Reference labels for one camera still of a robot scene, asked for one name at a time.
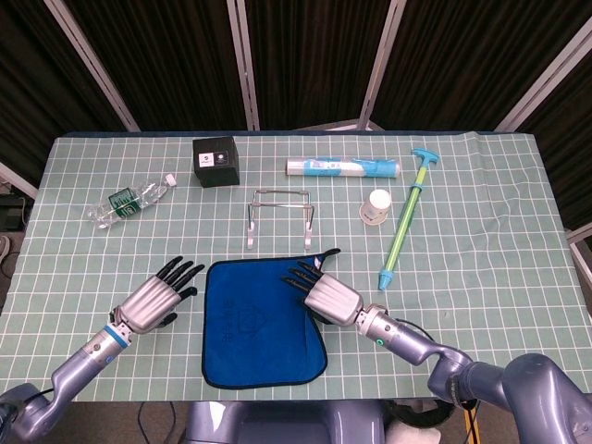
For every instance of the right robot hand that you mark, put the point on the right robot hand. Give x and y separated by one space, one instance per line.
333 300

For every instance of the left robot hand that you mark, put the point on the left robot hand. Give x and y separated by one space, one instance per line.
148 300

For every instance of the blue microfiber towel black trim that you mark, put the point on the blue microfiber towel black trim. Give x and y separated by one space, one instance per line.
250 333

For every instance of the clear plastic water bottle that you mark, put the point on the clear plastic water bottle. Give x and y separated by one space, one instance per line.
121 205

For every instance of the green blue hand pump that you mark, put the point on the green blue hand pump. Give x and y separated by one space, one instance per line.
402 226

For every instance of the white printed paper cup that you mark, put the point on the white printed paper cup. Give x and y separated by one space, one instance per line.
377 208

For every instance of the green checked tablecloth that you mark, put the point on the green checked tablecloth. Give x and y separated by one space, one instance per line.
462 324

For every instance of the grey robot torso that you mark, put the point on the grey robot torso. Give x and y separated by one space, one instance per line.
277 421

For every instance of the blue white plastic bag roll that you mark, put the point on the blue white plastic bag roll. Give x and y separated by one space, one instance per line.
342 167

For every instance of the dark square cardboard box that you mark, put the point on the dark square cardboard box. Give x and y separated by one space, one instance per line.
217 173

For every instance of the white partition frame post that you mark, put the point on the white partition frame post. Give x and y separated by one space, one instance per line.
384 65
92 65
245 65
546 78
18 178

